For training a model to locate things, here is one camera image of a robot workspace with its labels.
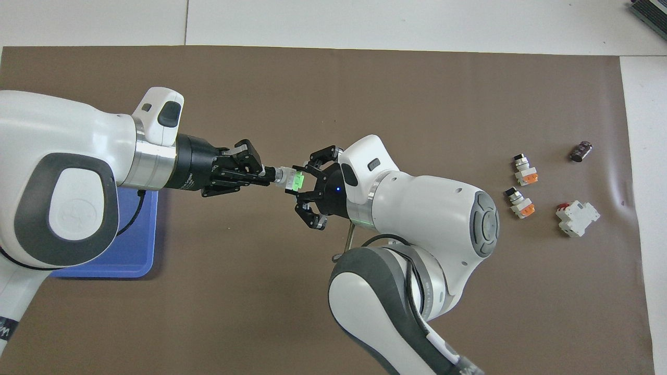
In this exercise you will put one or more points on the white circuit breaker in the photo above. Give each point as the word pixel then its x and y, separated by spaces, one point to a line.
pixel 577 217

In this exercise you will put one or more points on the grey ribbed device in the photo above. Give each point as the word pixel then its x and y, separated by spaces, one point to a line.
pixel 651 13

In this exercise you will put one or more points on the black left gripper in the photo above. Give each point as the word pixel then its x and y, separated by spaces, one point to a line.
pixel 198 164

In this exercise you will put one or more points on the orange selector switch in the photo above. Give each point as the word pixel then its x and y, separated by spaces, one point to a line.
pixel 521 204
pixel 526 171

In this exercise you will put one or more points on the blue plastic tray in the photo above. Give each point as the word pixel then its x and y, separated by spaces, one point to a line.
pixel 135 250

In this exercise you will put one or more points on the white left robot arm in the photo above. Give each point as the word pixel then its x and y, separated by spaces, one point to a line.
pixel 62 156

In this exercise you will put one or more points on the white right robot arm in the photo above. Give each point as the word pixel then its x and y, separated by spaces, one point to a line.
pixel 427 219

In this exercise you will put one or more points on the small dark capacitor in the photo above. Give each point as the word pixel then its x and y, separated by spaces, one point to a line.
pixel 581 151

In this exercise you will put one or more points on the green selector switch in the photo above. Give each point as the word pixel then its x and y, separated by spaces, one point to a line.
pixel 289 178

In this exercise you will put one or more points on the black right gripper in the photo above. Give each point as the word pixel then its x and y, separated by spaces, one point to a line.
pixel 331 192

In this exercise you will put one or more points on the brown table mat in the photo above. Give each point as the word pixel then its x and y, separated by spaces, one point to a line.
pixel 333 94

